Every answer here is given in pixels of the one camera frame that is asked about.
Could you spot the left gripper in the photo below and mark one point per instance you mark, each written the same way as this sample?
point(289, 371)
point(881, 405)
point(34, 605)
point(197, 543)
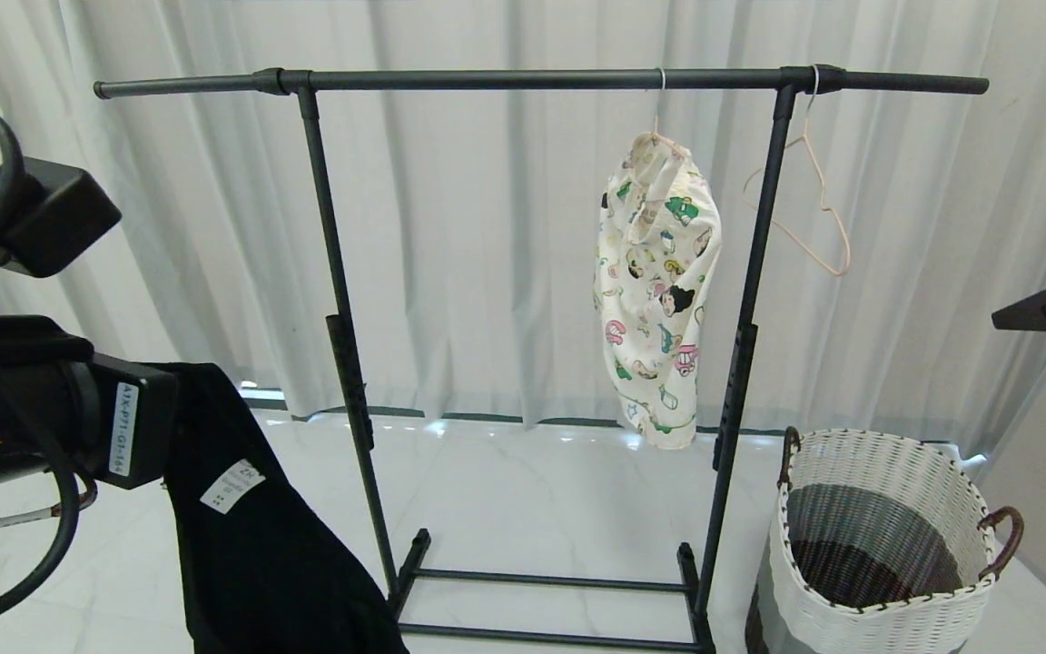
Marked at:
point(155, 427)

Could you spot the black garment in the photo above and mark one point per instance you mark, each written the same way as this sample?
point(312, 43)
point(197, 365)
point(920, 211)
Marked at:
point(260, 581)

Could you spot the pink clothes hanger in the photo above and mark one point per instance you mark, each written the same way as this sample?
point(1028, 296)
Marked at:
point(656, 127)
point(847, 259)

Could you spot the cream printed shorts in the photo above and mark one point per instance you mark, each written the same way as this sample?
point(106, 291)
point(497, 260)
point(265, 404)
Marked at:
point(659, 363)

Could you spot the white laundry basket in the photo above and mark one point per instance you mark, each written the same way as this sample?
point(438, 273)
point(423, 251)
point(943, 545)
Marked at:
point(850, 454)

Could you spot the black clothes rack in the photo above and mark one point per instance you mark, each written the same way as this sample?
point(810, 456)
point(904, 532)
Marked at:
point(487, 80)

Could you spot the white curtain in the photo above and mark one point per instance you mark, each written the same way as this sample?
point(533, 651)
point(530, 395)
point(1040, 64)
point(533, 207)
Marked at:
point(487, 272)

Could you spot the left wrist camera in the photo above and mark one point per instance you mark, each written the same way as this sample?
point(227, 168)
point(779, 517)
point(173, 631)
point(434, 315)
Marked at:
point(42, 213)

